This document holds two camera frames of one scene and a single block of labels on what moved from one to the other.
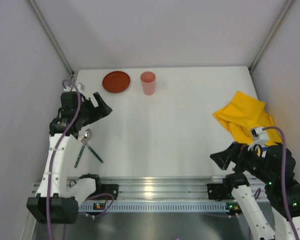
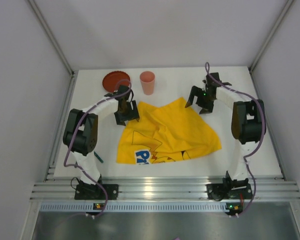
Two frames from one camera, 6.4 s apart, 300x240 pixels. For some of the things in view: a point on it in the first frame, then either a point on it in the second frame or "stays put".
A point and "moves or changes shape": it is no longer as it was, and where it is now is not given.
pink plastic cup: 148,80 stays put
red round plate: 116,81 stays put
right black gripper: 234,155 → 201,97
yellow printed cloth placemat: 244,113 moves or changes shape
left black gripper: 90,110 → 126,115
